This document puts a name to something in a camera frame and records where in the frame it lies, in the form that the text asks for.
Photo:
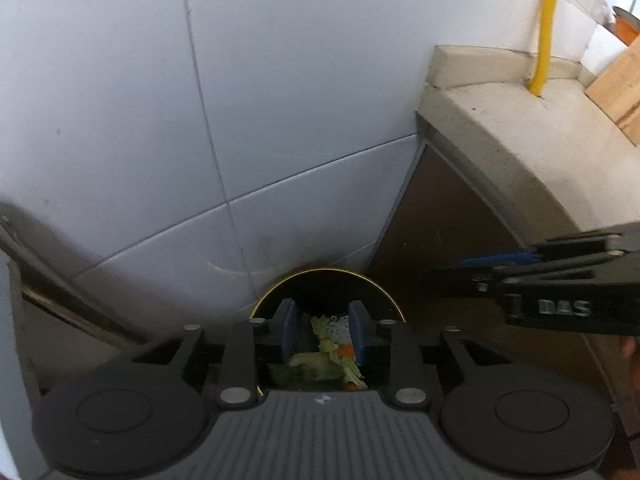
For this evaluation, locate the white foam net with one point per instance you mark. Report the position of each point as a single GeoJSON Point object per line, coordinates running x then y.
{"type": "Point", "coordinates": [340, 330]}

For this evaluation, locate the pale cabbage leaves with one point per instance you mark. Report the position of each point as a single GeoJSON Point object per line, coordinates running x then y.
{"type": "Point", "coordinates": [315, 360]}

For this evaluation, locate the wooden knife block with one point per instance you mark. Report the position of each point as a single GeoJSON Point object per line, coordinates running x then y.
{"type": "Point", "coordinates": [620, 95]}

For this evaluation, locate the orange peel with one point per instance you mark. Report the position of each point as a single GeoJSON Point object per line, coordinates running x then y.
{"type": "Point", "coordinates": [344, 351]}

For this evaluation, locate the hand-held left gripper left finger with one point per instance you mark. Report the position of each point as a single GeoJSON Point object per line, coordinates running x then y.
{"type": "Point", "coordinates": [289, 332]}

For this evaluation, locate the yellow pipe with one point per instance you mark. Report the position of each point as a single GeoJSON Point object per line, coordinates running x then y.
{"type": "Point", "coordinates": [547, 25]}

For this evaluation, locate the person's right hand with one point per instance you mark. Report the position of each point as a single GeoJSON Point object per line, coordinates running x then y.
{"type": "Point", "coordinates": [630, 349]}

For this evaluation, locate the black waste bin gold rim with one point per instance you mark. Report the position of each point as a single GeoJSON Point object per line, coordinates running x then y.
{"type": "Point", "coordinates": [325, 290]}

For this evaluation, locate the brown cabinet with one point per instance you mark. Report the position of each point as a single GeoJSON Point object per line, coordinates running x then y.
{"type": "Point", "coordinates": [450, 220]}

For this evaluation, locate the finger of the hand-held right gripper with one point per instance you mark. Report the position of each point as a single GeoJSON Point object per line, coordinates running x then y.
{"type": "Point", "coordinates": [465, 280]}
{"type": "Point", "coordinates": [500, 259]}

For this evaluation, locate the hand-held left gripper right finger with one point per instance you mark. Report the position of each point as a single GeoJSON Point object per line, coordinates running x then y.
{"type": "Point", "coordinates": [357, 332]}

